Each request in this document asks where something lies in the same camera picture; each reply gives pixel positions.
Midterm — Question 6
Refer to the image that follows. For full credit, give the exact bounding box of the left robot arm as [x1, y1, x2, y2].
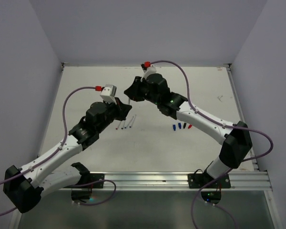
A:
[3, 97, 132, 213]

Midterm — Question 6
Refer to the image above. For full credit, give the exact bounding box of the aluminium front rail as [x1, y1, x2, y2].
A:
[21, 170, 272, 191]

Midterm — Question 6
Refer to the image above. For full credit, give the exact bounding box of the black marker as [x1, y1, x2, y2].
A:
[121, 120, 126, 130]

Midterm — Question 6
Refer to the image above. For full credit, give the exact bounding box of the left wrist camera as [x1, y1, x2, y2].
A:
[100, 84, 117, 104]

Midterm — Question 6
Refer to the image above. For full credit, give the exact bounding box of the purple cable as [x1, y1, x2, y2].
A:
[144, 60, 275, 229]
[0, 85, 117, 218]

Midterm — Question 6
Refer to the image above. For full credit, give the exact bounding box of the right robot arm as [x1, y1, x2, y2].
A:
[124, 73, 252, 187]

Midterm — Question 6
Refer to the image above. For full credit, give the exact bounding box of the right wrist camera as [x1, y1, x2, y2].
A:
[141, 62, 157, 81]

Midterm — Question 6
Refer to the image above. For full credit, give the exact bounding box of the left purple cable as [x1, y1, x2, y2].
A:
[0, 85, 117, 218]

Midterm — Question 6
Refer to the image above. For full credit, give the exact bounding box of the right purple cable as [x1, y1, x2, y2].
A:
[144, 60, 275, 229]

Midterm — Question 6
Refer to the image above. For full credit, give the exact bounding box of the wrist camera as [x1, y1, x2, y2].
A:
[141, 62, 157, 81]
[100, 84, 117, 104]

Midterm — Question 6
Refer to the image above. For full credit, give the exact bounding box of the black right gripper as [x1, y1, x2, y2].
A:
[127, 75, 161, 104]

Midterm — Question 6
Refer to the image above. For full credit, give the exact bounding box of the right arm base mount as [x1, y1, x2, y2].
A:
[187, 169, 231, 205]

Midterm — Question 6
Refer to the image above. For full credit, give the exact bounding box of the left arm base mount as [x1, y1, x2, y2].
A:
[71, 162, 105, 203]

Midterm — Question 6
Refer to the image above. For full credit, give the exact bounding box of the blue marker pen body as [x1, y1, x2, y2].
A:
[129, 114, 137, 128]

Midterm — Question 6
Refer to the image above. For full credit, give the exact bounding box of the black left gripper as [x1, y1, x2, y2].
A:
[96, 96, 131, 133]

